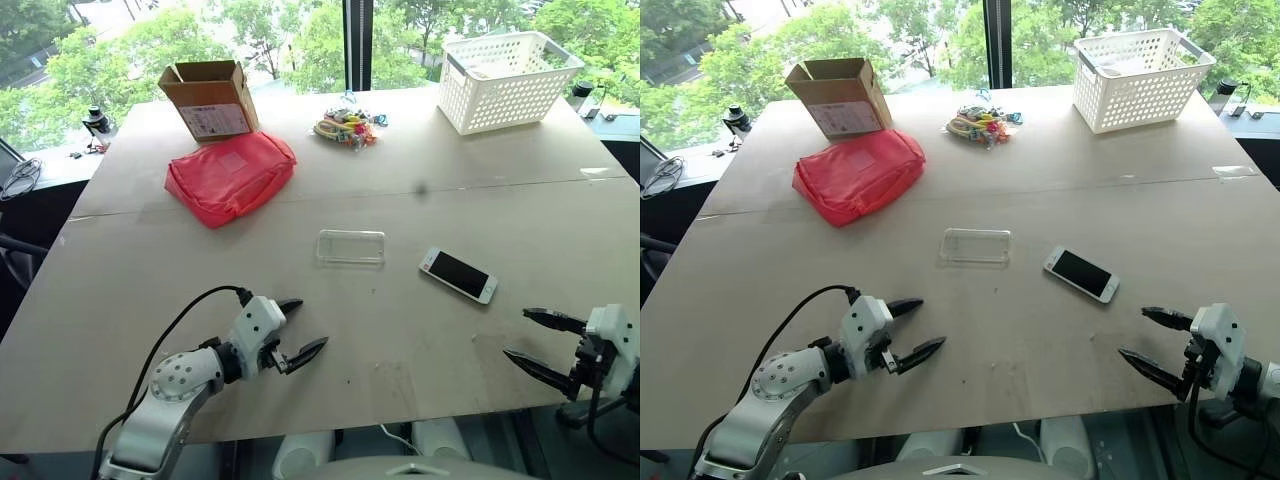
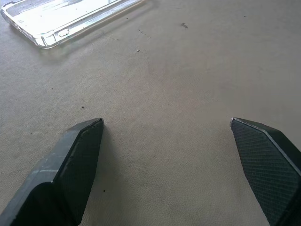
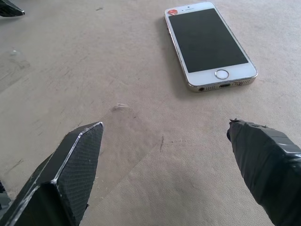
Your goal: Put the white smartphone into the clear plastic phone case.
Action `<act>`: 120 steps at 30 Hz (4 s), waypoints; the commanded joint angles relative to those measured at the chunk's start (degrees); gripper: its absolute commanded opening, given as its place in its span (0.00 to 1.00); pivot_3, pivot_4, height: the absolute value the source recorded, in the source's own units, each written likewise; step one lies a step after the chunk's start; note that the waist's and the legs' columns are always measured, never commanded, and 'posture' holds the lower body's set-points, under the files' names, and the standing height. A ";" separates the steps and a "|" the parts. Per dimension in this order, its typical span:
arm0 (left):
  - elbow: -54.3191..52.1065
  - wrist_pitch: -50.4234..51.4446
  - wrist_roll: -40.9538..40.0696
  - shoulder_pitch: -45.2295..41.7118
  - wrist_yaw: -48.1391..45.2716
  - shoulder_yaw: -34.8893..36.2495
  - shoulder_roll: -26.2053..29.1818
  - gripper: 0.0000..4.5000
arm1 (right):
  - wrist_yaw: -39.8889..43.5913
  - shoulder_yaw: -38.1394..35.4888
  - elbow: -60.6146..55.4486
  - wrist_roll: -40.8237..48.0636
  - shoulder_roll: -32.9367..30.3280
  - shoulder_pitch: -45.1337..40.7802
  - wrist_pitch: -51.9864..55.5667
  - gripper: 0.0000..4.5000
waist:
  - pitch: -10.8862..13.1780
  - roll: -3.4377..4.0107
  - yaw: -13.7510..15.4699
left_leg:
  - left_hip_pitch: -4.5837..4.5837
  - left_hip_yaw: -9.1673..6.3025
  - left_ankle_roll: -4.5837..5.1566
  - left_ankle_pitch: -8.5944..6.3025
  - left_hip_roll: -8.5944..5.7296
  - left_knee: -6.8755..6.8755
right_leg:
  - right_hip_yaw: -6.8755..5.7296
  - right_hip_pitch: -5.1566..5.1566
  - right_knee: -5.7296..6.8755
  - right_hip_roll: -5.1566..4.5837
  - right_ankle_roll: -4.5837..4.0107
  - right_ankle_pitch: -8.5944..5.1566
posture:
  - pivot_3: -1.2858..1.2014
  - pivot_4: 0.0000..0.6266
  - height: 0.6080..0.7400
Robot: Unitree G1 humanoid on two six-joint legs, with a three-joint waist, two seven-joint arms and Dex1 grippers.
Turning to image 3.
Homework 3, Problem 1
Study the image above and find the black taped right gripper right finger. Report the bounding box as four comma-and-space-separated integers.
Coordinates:
226, 118, 301, 226

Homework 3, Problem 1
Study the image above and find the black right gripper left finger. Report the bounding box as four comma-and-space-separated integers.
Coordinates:
0, 121, 104, 226

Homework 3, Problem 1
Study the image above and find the white smartphone with black screen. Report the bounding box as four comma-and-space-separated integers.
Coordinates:
164, 1, 258, 93

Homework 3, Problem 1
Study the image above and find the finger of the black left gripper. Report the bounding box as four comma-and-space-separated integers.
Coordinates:
0, 0, 26, 17

